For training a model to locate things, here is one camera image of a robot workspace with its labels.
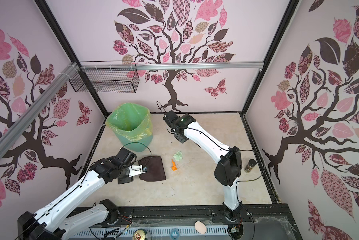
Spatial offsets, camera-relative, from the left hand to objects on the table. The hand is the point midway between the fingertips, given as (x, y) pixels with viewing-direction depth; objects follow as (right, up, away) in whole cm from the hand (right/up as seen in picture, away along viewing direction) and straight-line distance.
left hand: (128, 172), depth 78 cm
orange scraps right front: (+24, 0, +13) cm, 27 cm away
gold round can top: (+11, -20, -18) cm, 30 cm away
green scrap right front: (+27, +5, +16) cm, 32 cm away
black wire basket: (-20, +57, +16) cm, 63 cm away
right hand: (+32, +22, +5) cm, 40 cm away
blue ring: (+26, -27, -8) cm, 38 cm away
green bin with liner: (-6, +27, +22) cm, 35 cm away
